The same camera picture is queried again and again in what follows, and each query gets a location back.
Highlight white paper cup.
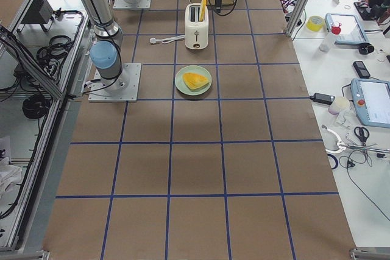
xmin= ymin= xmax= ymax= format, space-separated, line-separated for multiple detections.
xmin=328 ymin=96 xmax=350 ymax=115

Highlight yellow toast slice in toaster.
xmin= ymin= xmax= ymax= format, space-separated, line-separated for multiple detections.
xmin=199 ymin=0 xmax=207 ymax=22

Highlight yellow bread slice on plate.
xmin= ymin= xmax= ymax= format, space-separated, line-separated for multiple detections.
xmin=182 ymin=72 xmax=209 ymax=91

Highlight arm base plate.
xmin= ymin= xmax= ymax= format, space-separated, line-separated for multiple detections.
xmin=87 ymin=63 xmax=142 ymax=102
xmin=113 ymin=0 xmax=151 ymax=10

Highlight clear bottle red cap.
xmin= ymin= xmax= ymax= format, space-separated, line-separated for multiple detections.
xmin=319 ymin=23 xmax=341 ymax=52

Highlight white toaster power cord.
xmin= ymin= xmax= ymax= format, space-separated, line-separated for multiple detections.
xmin=149 ymin=35 xmax=186 ymax=45

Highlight black scissors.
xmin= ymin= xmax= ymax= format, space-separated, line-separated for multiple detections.
xmin=353 ymin=126 xmax=370 ymax=146

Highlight black power adapter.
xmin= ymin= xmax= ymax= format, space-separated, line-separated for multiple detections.
xmin=310 ymin=93 xmax=335 ymax=105

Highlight green plate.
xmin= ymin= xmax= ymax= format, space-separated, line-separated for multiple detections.
xmin=175 ymin=65 xmax=212 ymax=96

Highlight blue teach pendant far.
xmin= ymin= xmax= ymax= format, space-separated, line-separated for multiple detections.
xmin=325 ymin=13 xmax=369 ymax=45

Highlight yellow tape roll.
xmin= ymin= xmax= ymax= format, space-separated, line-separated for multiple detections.
xmin=306 ymin=15 xmax=325 ymax=32

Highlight blue teach pendant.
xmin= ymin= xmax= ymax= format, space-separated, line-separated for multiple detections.
xmin=325 ymin=13 xmax=369 ymax=45
xmin=350 ymin=79 xmax=389 ymax=128

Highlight blue teach pendant near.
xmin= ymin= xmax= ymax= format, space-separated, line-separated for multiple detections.
xmin=350 ymin=79 xmax=389 ymax=128

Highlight black phone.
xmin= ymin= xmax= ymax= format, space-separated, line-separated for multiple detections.
xmin=353 ymin=61 xmax=371 ymax=79

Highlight white toaster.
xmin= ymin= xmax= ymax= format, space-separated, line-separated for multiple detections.
xmin=185 ymin=3 xmax=209 ymax=50

